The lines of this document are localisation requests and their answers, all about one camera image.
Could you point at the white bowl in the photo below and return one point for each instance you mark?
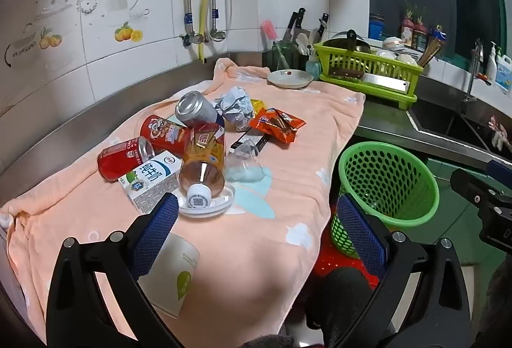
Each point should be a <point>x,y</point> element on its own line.
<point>386,54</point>
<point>393,44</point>
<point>406,60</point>

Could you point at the green mesh wastebasket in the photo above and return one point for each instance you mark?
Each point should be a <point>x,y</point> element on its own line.
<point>380,172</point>

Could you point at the red cola can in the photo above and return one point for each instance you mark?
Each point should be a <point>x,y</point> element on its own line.
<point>120,160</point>

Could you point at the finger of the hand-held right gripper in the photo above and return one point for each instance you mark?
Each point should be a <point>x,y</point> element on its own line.
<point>472,186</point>
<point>500,172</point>

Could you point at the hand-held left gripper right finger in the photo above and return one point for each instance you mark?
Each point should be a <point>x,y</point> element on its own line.
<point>360,236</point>

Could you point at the teal bottle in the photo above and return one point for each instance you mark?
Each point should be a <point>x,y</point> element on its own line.
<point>313,68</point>

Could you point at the red plastic stool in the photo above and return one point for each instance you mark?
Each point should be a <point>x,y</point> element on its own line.
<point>332,264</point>

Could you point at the yellow snack wrapper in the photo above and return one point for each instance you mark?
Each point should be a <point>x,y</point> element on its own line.
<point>258,104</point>

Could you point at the peach printed blanket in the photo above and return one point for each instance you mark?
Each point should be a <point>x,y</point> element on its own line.
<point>248,252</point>

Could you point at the lime green dish rack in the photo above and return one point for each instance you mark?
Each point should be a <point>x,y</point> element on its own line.
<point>400,96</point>

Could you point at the blue jar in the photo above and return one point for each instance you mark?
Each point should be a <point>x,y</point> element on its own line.
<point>376,28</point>

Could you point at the clear plastic cup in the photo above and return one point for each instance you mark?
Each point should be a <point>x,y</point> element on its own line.
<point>244,168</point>

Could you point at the pink bottle brush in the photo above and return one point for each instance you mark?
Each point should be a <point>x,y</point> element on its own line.
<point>268,31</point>

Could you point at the green glass jar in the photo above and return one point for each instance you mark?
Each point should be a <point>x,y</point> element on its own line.
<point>284,56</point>

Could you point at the detergent bottle with blue label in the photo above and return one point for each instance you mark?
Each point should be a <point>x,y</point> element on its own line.
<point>504,72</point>

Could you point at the orange snack wrapper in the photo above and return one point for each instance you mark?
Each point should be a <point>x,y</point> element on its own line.
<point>276,124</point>

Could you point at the red snack tube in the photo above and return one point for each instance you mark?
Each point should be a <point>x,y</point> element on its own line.
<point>164,134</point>

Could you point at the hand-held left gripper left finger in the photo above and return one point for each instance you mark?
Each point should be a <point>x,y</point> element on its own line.
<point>160,228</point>

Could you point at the person's leg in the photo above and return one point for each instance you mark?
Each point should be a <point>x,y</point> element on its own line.
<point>340,308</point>

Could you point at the metal faucet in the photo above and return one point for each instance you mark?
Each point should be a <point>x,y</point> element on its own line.
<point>472,80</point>

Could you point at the black foil wrapper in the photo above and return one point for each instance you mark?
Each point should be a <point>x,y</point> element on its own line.
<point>248,142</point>

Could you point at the metal wall valve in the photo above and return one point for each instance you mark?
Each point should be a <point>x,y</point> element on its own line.
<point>192,39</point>
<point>216,36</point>

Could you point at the steel sink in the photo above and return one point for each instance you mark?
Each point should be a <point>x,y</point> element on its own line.
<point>448,124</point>

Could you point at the white plate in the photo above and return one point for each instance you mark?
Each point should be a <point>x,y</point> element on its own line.
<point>290,79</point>

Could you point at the white spatula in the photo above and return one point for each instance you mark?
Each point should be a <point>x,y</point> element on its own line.
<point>303,42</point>

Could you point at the pink cloth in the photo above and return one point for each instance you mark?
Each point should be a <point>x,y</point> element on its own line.
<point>499,132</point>

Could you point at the white paper cup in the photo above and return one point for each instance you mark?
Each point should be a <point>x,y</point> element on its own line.
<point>176,272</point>

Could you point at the paper ball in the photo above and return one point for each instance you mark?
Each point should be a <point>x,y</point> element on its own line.
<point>236,104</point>

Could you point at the bundle of chopsticks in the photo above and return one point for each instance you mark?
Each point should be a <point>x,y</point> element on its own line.
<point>428,54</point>

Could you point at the silver drink can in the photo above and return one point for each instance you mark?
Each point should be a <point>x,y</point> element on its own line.
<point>194,108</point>

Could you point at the red sauce jar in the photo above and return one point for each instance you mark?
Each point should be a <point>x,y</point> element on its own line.
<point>420,38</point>
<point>407,32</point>

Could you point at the plastic bottle with orange label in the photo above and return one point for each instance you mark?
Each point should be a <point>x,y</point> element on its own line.
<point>202,160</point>

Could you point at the white milk carton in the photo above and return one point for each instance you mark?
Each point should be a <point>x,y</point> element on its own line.
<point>152,176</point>

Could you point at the white pump bottle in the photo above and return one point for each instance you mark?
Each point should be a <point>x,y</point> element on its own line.
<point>491,66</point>

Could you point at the person's left hand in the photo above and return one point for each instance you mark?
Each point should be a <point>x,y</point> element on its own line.
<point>272,342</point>

